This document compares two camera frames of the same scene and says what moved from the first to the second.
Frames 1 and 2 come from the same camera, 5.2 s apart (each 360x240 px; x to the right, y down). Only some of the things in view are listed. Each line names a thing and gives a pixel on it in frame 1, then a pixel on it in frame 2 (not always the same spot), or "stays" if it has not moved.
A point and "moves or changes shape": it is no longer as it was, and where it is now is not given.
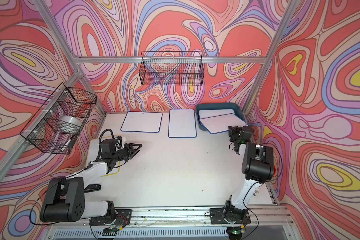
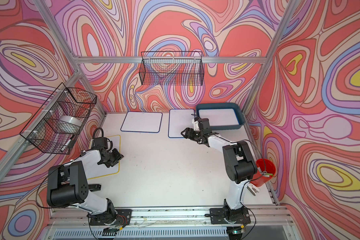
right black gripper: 232,129 -> 188,134
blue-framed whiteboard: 182,123 stays
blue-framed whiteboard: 221,123 moves or changes shape
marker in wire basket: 67,143 stays
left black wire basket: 56,125 stays
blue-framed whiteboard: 142,122 stays
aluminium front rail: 187,217 stays
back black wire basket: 173,68 stays
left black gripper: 129,150 -> 118,156
